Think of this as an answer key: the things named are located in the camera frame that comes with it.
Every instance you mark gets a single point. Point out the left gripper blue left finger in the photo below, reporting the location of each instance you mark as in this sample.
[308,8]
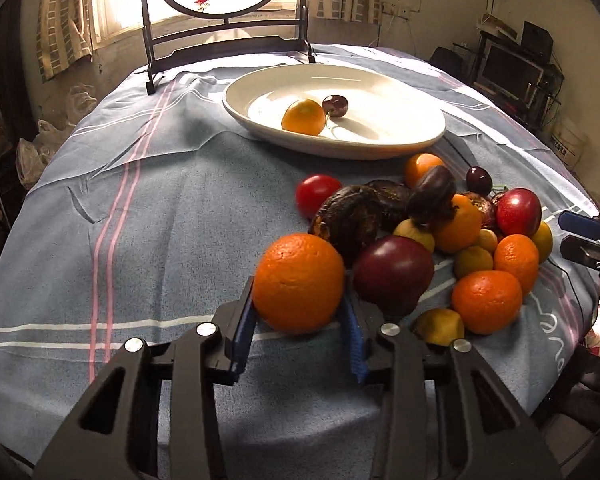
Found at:
[211,353]

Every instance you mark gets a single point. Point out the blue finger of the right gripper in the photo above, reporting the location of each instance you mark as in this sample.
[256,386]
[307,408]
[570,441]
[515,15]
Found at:
[581,251]
[580,224]

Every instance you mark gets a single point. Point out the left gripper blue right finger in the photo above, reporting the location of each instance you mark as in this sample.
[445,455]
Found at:
[386,354]

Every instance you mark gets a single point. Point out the large dark red plum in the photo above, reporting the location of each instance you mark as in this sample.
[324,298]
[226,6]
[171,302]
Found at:
[393,273]

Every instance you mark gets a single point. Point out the large orange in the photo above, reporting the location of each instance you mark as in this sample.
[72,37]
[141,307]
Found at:
[298,284]

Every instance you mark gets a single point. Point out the yellow-green small fruit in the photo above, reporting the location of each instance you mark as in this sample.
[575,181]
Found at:
[472,259]

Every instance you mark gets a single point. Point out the wrinkled dark date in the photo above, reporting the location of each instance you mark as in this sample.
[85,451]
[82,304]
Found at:
[349,220]

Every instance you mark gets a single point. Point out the red cherry tomato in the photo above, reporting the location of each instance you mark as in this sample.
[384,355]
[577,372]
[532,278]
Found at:
[313,191]

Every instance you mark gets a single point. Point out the small yellow-orange kumquat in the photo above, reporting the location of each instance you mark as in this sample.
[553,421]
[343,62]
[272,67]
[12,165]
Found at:
[304,116]

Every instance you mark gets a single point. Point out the dark cherry with stem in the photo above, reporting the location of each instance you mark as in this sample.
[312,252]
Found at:
[335,106]

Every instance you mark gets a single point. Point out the yellow small fruit right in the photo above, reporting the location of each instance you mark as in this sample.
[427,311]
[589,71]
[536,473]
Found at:
[543,240]

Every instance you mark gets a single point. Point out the yellow lemon fruit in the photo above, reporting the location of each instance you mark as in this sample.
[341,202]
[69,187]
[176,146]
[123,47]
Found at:
[439,326]

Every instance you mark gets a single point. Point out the small orange mandarin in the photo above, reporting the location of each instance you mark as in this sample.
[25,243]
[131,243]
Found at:
[518,255]

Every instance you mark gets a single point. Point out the white plastic bucket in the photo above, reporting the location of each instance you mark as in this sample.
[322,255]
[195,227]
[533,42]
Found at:
[568,142]

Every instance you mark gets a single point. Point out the dried brown fruit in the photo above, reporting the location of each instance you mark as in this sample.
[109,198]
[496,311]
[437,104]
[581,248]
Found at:
[487,210]

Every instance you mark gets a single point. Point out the dark red cherry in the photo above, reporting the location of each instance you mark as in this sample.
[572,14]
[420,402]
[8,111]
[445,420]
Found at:
[479,181]

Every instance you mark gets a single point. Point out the orange tangerine middle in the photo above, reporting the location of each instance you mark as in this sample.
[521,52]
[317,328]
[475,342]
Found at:
[459,228]

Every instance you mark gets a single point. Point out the dark brown mangosteen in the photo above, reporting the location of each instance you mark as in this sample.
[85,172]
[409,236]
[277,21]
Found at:
[393,197]

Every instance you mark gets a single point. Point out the blue striped tablecloth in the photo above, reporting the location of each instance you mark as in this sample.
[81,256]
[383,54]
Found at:
[158,208]

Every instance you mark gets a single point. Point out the dark glossy chestnut fruit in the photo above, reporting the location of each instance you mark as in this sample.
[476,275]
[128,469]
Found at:
[432,197]

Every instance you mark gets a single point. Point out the black monitor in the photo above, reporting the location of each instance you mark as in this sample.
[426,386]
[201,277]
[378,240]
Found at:
[505,71]

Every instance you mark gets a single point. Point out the white oval plate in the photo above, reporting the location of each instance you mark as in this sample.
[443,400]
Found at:
[386,118]

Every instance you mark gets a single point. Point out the plastic bags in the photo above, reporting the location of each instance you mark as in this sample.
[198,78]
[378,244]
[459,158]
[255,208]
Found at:
[32,157]

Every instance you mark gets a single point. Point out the round painted screen stand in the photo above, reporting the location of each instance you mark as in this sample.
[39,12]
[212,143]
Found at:
[220,23]

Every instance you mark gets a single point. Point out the checked curtain left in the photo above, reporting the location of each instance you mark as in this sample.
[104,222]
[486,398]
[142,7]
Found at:
[63,35]

